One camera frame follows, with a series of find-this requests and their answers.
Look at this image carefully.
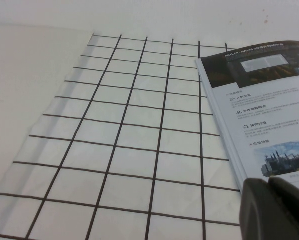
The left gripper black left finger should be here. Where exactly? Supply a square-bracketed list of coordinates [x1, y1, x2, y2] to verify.
[238, 176, 298, 240]

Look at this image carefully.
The white product catalogue book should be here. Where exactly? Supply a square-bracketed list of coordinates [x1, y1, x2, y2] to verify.
[194, 39, 299, 198]

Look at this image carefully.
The white black-grid tablecloth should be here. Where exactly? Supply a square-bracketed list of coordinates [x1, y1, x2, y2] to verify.
[0, 33, 242, 240]

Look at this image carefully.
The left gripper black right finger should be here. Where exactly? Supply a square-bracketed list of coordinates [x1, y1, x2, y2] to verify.
[268, 176, 299, 240]

